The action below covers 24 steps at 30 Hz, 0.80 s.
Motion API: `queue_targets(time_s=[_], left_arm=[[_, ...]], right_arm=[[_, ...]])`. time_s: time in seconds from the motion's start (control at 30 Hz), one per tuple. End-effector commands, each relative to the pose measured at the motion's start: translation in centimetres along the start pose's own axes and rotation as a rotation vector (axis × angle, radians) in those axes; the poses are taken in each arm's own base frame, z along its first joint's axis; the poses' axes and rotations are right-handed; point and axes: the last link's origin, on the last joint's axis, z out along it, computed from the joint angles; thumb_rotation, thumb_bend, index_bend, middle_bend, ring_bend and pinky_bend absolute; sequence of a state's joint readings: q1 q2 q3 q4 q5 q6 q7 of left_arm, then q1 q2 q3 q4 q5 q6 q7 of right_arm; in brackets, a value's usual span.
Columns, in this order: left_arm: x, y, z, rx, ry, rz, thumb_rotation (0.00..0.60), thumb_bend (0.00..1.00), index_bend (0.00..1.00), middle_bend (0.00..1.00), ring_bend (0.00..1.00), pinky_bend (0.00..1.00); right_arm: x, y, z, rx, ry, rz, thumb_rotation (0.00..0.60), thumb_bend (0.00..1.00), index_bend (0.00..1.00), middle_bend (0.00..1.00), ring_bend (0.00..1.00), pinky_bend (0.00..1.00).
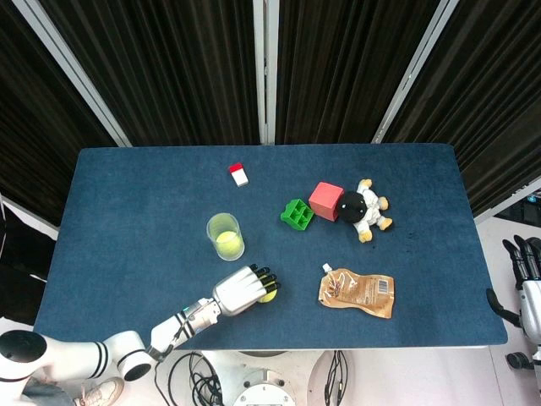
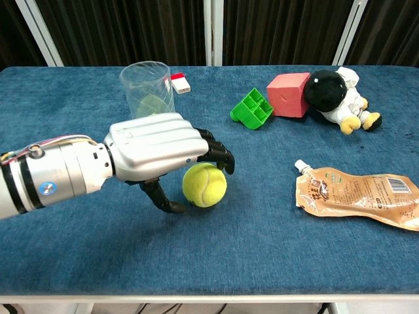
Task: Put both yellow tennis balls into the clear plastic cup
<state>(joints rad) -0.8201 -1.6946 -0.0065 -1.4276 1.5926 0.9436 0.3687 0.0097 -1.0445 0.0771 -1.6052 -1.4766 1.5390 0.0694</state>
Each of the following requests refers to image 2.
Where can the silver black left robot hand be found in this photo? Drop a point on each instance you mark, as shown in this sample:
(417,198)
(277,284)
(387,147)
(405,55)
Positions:
(154,144)

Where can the yellow tennis ball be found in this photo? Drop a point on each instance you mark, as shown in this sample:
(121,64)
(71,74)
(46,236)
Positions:
(151,105)
(204,189)

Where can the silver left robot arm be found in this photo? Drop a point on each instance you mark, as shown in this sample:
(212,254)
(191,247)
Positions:
(65,173)

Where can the clear plastic tube container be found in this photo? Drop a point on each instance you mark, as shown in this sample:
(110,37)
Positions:
(144,81)

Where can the small red white box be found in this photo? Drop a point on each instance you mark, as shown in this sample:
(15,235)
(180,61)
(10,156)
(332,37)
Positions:
(181,86)

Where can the green plastic compartment block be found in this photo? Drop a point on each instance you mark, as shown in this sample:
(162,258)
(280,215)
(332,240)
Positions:
(251,112)

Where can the dark pleated curtain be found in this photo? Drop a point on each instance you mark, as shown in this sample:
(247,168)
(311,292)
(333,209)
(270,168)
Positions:
(131,29)

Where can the blue fabric tablecloth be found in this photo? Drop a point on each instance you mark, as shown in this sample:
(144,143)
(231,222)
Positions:
(209,255)

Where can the red foam cube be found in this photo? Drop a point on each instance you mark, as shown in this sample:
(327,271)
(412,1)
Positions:
(286,98)

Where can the black white plush toy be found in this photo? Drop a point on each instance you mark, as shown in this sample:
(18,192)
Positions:
(327,93)

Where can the orange spouted sauce pouch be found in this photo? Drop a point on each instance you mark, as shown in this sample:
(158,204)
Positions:
(353,196)

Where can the white vertical frame post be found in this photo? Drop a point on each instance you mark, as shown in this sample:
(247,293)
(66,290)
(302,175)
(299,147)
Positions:
(212,32)

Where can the white slanted frame post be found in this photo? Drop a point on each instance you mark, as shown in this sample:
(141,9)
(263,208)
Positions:
(39,32)
(350,32)

